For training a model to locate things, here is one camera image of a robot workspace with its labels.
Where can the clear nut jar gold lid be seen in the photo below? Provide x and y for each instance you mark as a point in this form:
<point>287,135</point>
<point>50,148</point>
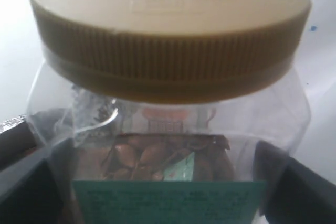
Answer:
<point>168,111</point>

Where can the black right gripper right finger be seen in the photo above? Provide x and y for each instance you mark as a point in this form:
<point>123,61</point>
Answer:
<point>295,193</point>

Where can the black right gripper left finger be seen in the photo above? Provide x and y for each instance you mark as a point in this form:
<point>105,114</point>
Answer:
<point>34,179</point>

